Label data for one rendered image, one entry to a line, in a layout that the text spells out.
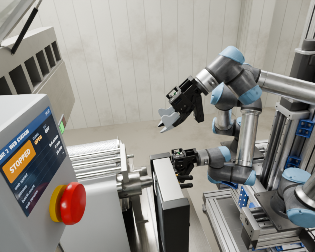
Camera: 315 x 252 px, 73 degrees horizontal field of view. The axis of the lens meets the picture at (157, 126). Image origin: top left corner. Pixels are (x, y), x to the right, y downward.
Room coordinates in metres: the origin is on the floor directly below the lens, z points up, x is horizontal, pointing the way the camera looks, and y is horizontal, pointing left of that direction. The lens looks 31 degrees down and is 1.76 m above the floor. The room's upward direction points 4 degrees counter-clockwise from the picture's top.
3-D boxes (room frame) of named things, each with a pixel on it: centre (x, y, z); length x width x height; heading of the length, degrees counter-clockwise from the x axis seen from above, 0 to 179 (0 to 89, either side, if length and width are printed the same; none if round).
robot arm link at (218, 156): (0.78, -0.27, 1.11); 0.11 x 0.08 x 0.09; 99
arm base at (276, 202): (0.69, -0.62, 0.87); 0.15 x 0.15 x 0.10
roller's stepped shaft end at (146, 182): (0.43, 0.03, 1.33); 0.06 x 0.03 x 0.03; 99
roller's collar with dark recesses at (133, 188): (0.42, 0.09, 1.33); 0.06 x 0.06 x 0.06; 9
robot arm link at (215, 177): (0.78, -0.29, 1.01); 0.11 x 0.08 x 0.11; 68
